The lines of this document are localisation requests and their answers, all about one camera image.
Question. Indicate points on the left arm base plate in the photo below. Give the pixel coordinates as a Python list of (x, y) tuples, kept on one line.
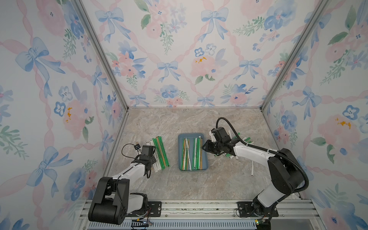
[(150, 209)]

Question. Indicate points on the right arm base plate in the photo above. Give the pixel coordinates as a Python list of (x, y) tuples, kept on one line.
[(253, 209)]

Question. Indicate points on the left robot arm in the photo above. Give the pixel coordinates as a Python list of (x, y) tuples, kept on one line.
[(113, 201)]

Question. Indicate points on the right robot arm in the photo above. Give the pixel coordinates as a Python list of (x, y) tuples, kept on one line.
[(287, 175)]

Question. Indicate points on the aluminium mounting rail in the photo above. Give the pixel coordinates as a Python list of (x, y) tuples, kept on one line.
[(213, 215)]

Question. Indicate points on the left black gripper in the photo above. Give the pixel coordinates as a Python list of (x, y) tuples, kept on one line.
[(153, 159)]

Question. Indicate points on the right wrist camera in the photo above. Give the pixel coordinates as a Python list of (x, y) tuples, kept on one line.
[(220, 134)]

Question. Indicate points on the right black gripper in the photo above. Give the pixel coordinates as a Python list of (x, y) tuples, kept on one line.
[(207, 146)]

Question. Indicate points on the blue plastic storage tray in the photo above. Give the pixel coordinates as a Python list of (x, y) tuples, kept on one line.
[(191, 138)]

